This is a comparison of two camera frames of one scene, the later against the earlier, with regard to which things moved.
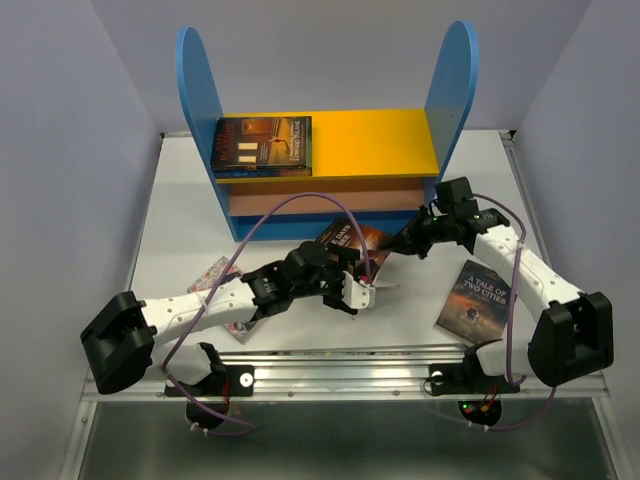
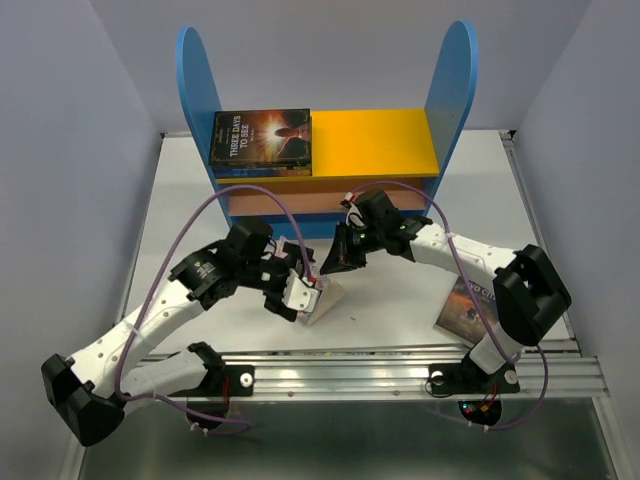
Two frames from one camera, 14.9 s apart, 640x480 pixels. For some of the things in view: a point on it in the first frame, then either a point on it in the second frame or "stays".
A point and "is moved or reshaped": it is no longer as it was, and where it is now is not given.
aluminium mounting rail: (337, 373) stays
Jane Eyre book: (229, 175) stays
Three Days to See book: (343, 234) is moved or reshaped
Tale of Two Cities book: (476, 308) stays
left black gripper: (345, 258) → (296, 261)
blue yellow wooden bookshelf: (370, 168) stays
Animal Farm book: (261, 171) stays
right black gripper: (407, 240) → (340, 257)
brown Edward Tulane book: (270, 141) → (264, 169)
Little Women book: (213, 274) → (329, 292)
